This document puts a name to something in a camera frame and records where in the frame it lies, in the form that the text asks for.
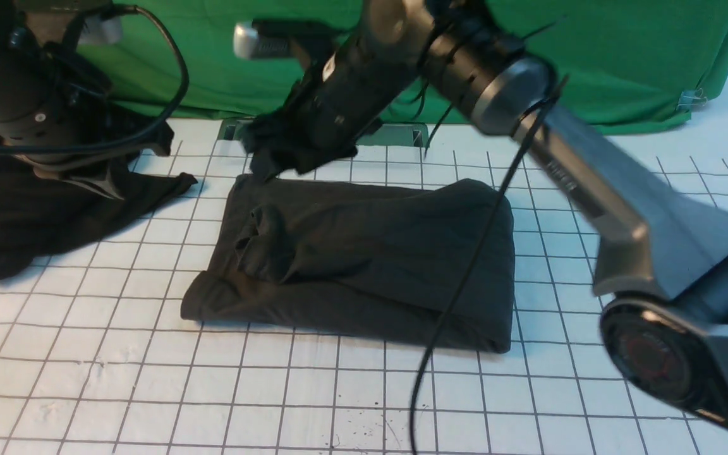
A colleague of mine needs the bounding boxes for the gray long-sleeved shirt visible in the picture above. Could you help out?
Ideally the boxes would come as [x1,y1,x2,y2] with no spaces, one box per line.
[180,174,497,346]

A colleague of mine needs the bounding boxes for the green backdrop cloth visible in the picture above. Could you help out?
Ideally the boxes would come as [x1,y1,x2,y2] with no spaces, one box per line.
[138,1,728,133]

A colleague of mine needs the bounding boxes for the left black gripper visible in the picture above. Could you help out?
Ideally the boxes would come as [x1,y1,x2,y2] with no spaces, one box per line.
[0,107,175,202]

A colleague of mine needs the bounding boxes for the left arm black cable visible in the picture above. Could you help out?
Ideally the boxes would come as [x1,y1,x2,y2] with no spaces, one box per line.
[0,5,190,159]

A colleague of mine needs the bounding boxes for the silver binder clip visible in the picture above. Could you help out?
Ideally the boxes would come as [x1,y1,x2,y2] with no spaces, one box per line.
[676,87,708,112]

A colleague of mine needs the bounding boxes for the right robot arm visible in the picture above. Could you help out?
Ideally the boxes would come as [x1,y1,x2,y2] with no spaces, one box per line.
[233,1,728,431]

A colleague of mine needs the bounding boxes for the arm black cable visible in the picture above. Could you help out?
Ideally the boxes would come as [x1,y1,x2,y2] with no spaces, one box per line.
[409,19,570,455]
[0,5,190,159]

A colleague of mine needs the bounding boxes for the gray metal rail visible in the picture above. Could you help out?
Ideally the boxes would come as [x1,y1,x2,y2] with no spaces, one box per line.
[217,118,430,148]

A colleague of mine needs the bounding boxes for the black clothing pile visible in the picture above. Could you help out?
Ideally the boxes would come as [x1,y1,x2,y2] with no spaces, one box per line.
[0,155,197,280]

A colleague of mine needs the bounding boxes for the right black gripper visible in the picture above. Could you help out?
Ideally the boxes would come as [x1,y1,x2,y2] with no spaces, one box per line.
[238,88,384,183]

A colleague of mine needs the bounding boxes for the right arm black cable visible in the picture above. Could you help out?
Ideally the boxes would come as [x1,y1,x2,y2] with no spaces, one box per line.
[409,19,570,455]

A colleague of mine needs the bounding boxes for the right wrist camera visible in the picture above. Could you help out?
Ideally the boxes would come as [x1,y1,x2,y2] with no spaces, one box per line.
[233,19,346,63]

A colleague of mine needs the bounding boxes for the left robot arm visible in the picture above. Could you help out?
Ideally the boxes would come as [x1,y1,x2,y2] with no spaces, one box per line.
[0,1,190,199]

